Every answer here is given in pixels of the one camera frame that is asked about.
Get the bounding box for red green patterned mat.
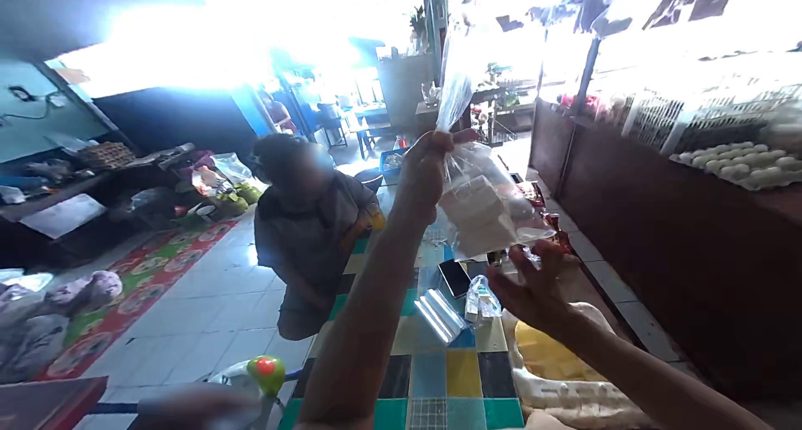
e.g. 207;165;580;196
36;219;240;381

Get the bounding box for roll of clear plastic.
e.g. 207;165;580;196
414;288;468;345

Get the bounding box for blue plastic crate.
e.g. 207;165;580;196
379;147;411;174

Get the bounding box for pile of purple patterned cloth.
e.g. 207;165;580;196
0;270;124;382

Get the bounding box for person's left forearm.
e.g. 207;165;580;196
294;201;436;430

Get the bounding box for white plastic tub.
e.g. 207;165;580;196
502;301;654;430

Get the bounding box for person's right forearm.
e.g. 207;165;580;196
554;314;773;430

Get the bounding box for pile of red packets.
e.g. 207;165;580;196
515;173;574;256

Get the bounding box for pile of green coconuts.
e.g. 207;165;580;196
214;181;264;218

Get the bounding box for clear plastic bag of blocks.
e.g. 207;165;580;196
435;18;556;262

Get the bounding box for brown partition panel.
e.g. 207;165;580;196
531;98;802;412

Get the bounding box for black smartphone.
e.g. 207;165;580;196
438;259;472;299

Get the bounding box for stack of brown egg trays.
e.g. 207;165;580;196
76;141;137;170

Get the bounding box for beige tofu block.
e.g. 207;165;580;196
452;212;518;260
439;176;505;232

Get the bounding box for green toy with orange spot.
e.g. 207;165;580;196
246;355;287;397

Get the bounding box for blue table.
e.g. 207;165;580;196
348;103;396;160

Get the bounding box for white translucent plastic bag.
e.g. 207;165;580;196
209;153;253;185

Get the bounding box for person's left hand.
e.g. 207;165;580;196
399;128;478;226

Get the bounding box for white plastic crates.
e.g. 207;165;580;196
622;82;802;156

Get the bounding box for person's right hand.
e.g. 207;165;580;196
487;241;580;338

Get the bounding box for grey cabinet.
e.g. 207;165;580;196
376;54;437;140

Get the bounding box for white sheet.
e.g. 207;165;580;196
20;193;108;240

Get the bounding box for tray of white eggs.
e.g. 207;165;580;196
670;142;802;191

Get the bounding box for colourful checkered table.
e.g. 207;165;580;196
277;167;526;430

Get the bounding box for dark low counter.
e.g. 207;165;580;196
0;143;200;279

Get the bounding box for yellow contents of tub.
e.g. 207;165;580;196
514;321;607;382

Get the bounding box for red table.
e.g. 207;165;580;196
0;376;109;430

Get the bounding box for small bag with white blocks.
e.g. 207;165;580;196
464;275;503;323

